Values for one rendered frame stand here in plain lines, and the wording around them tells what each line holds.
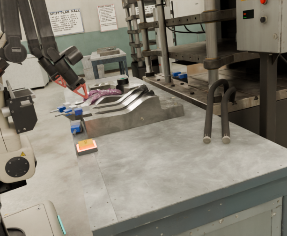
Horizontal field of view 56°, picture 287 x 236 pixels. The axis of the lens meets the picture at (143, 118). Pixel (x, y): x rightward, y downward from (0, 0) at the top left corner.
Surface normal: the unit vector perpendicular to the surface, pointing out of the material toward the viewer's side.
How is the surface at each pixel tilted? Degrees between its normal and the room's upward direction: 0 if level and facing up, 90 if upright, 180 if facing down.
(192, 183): 0
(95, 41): 90
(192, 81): 90
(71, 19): 90
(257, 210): 90
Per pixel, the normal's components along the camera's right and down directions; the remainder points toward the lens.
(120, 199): -0.13, -0.94
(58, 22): 0.16, 0.30
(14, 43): 0.48, 0.23
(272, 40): -0.94, 0.22
